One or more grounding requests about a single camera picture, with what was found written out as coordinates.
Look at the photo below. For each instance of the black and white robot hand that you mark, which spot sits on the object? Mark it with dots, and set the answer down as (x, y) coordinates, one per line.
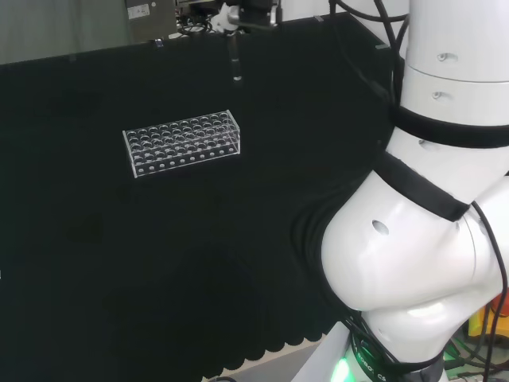
(254, 12)

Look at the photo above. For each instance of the clear glass test tube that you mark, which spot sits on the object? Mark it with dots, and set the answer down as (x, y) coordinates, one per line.
(236, 65)

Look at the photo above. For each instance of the clear acrylic test tube rack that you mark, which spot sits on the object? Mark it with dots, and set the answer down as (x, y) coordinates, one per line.
(183, 137)

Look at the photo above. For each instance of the grey equipment cabinet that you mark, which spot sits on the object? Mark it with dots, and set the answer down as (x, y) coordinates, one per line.
(151, 18)

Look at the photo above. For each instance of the black bench cloth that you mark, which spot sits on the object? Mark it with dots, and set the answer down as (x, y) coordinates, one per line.
(159, 246)

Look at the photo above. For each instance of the yellow stop button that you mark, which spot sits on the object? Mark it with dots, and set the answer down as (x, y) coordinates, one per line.
(479, 324)

